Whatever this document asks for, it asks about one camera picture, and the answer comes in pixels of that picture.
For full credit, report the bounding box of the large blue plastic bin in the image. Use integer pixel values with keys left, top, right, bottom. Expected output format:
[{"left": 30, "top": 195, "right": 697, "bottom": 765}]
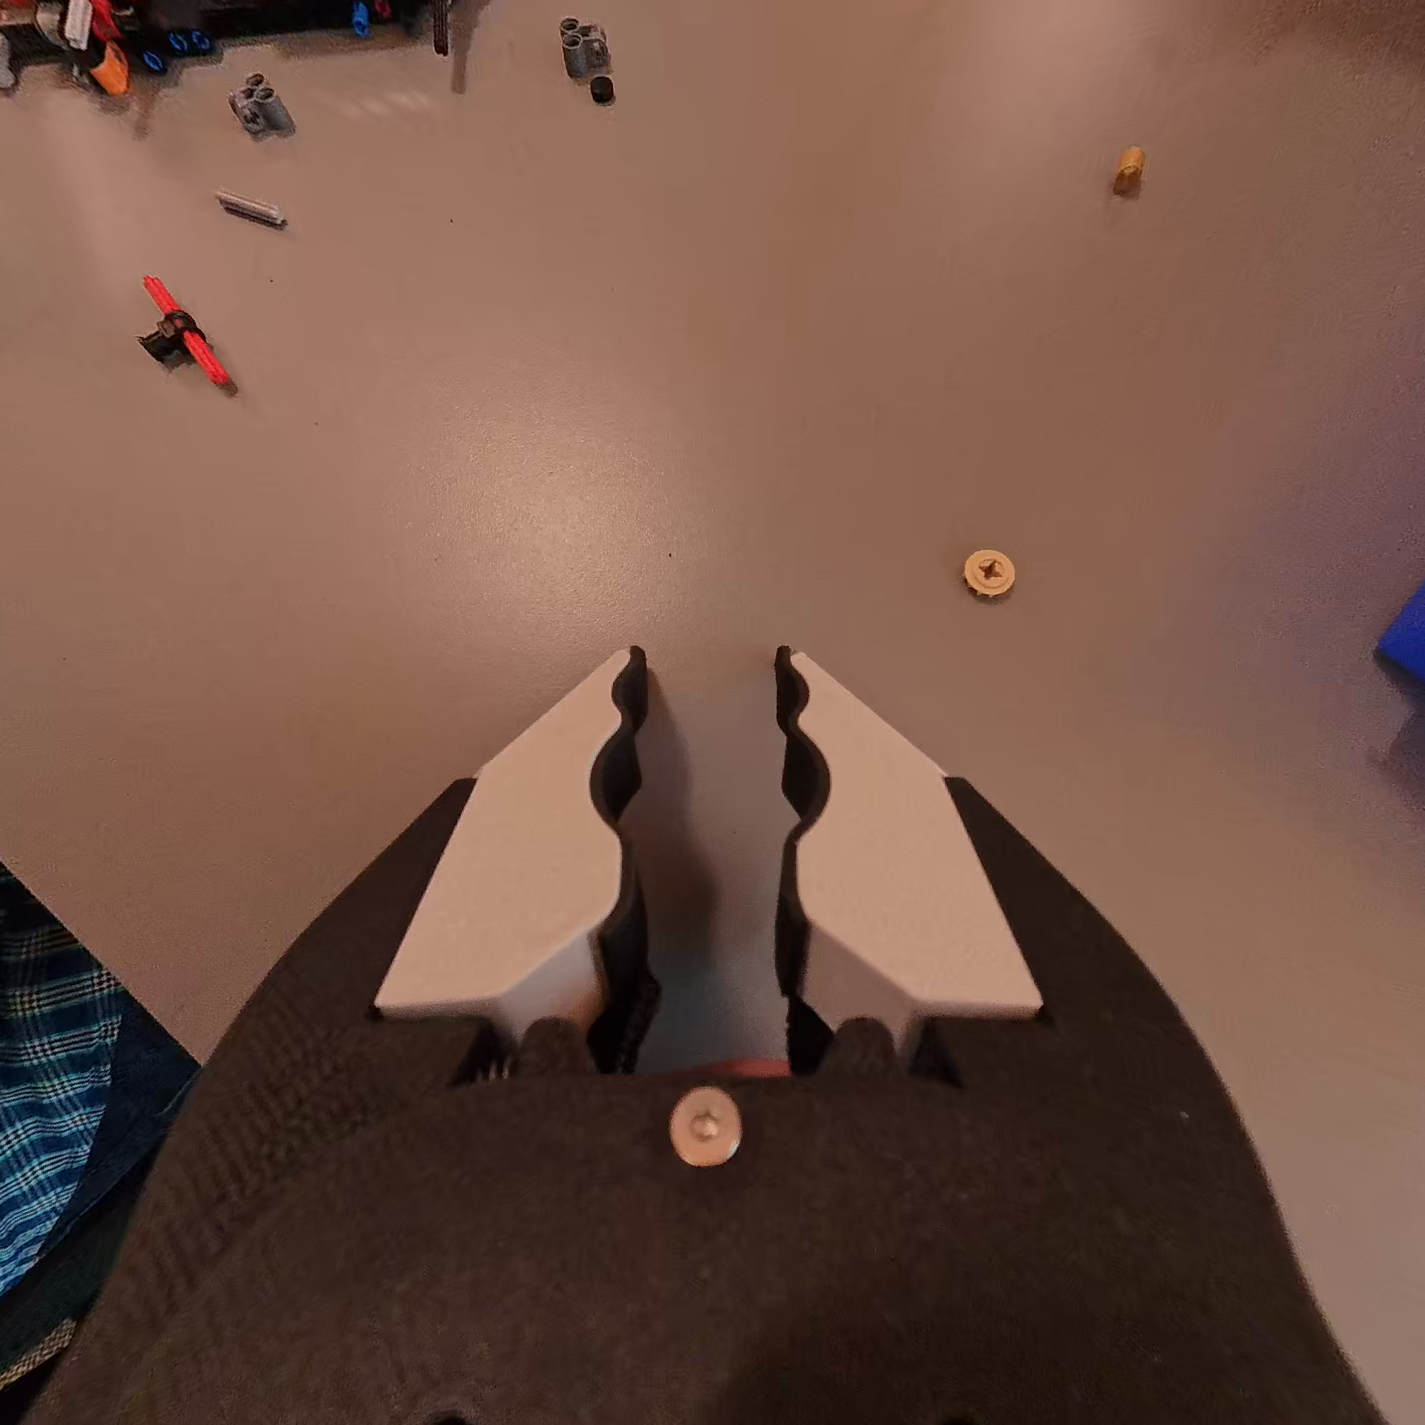
[{"left": 1373, "top": 583, "right": 1425, "bottom": 696}]

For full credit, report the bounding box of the multicoloured brick technic assembly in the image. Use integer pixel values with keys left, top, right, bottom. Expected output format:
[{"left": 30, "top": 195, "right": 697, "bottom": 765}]
[{"left": 0, "top": 0, "right": 451, "bottom": 95}]

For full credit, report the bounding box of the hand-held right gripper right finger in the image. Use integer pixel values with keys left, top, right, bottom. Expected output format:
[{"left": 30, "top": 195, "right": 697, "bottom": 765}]
[{"left": 772, "top": 645, "right": 1048, "bottom": 1073}]

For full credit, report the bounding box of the person in blue plaid shirt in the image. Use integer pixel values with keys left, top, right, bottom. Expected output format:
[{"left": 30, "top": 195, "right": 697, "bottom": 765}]
[{"left": 0, "top": 866, "right": 134, "bottom": 1309}]

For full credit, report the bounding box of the red axle with black connector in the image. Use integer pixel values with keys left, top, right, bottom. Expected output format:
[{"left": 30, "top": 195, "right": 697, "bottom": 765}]
[{"left": 135, "top": 274, "right": 237, "bottom": 396}]

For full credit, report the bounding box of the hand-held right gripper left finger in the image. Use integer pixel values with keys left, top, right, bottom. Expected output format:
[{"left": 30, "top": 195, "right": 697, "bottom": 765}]
[{"left": 372, "top": 645, "right": 659, "bottom": 1073}]

